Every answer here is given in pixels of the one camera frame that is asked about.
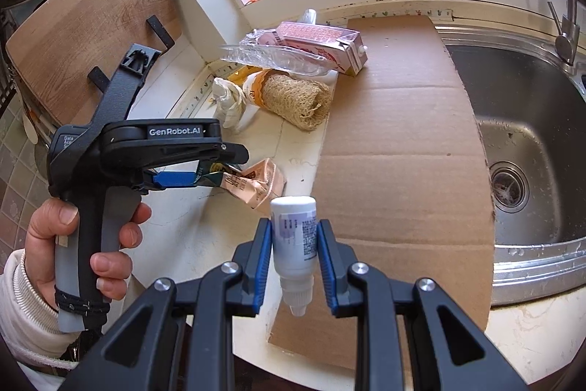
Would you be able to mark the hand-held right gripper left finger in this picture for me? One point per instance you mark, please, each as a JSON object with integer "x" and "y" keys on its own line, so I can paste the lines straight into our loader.
{"x": 263, "y": 262}

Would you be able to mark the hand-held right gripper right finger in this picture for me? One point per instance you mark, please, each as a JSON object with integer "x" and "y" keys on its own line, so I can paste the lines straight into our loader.
{"x": 327, "y": 262}

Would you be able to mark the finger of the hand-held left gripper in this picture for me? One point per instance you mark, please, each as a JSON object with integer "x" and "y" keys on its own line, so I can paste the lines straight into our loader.
{"x": 176, "y": 179}
{"x": 229, "y": 153}

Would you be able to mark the small white dropper bottle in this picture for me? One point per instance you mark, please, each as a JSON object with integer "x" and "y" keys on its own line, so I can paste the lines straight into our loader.
{"x": 293, "y": 244}

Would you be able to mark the pink gold snack packet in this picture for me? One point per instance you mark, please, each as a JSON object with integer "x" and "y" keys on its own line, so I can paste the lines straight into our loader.
{"x": 256, "y": 189}

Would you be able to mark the orange white paper cup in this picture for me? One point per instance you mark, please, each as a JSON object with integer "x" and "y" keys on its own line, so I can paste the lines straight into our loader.
{"x": 256, "y": 86}

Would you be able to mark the clear plastic bottle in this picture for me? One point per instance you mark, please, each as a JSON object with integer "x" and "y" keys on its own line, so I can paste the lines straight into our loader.
{"x": 310, "y": 15}

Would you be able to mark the person's left forearm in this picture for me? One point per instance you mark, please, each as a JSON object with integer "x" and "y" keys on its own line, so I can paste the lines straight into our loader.
{"x": 23, "y": 327}

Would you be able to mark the person's left hand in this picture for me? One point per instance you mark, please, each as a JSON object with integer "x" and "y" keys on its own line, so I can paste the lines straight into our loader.
{"x": 43, "y": 244}

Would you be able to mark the dried loofah scrubber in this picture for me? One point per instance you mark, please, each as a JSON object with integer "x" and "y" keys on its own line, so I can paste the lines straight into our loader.
{"x": 293, "y": 98}

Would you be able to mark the clear plastic tray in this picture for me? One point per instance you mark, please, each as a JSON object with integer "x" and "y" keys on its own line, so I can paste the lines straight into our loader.
{"x": 274, "y": 56}

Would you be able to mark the wooden cutting board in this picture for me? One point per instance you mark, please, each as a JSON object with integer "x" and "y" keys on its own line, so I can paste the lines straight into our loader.
{"x": 91, "y": 29}

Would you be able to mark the brown cardboard sheet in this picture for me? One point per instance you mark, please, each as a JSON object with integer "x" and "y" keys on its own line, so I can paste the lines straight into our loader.
{"x": 389, "y": 143}

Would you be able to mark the pink carton box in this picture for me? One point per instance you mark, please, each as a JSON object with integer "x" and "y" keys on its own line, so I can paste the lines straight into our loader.
{"x": 329, "y": 45}

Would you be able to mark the stainless steel sink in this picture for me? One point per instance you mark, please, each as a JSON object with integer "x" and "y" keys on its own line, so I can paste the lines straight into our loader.
{"x": 526, "y": 120}

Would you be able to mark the steel faucet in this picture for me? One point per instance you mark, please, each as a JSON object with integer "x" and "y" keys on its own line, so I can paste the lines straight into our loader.
{"x": 567, "y": 38}

